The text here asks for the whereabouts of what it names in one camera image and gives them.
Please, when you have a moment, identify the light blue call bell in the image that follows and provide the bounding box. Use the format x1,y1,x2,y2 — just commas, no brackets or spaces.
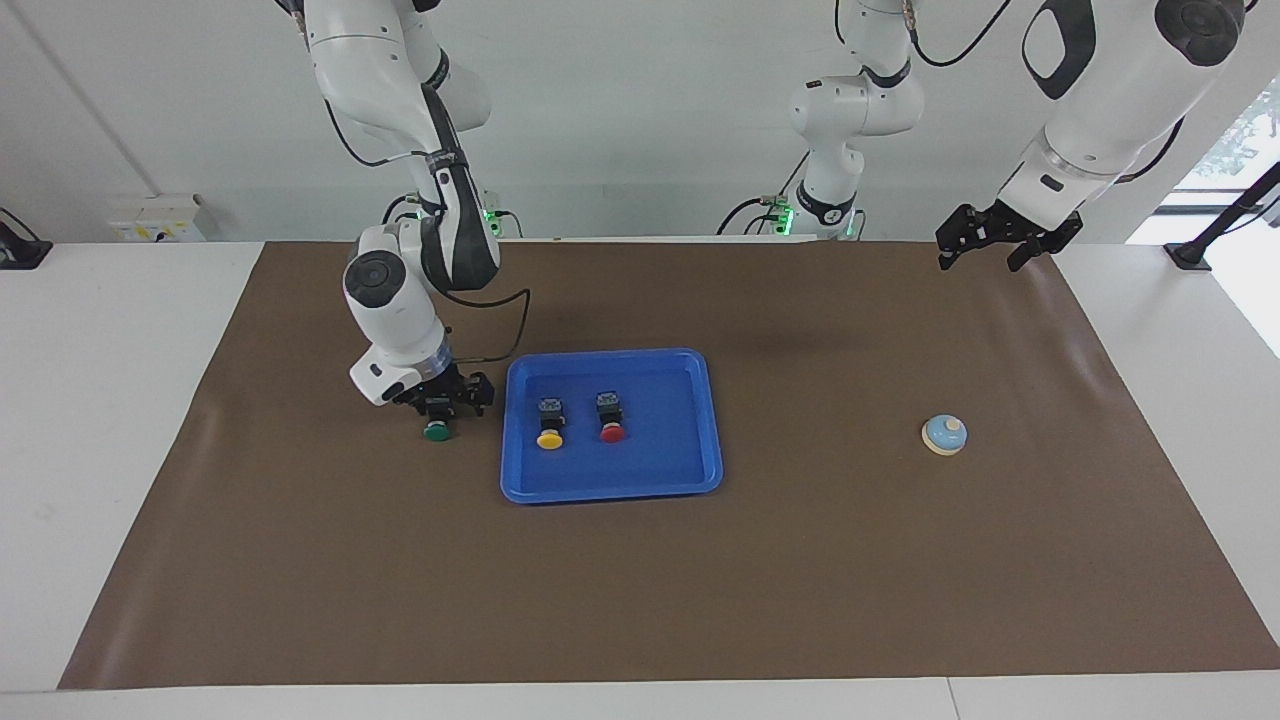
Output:
921,413,969,457

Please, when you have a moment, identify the brown table mat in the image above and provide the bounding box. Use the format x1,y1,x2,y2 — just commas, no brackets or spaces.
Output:
57,238,1280,691

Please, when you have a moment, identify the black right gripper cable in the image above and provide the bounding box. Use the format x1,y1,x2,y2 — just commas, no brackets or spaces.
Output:
435,285,533,366

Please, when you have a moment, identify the blue plastic tray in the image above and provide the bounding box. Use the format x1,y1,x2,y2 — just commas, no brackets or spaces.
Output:
500,348,724,504

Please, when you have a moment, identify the black slanted stand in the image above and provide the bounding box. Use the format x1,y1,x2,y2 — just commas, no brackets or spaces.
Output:
1164,160,1280,272

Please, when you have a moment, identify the black left arm upper cable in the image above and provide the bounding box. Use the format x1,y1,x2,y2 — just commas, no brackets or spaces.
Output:
903,0,1013,70

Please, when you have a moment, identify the black stand base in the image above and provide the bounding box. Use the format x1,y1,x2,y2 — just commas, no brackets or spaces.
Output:
0,207,54,270

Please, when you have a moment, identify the white wall socket box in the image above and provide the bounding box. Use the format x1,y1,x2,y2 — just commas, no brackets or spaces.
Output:
108,194,207,244

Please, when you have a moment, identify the black left arm base cable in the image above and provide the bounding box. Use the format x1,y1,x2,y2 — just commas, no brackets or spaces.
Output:
715,150,803,238

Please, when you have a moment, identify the bright window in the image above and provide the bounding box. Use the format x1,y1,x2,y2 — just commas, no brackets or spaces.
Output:
1165,80,1280,216

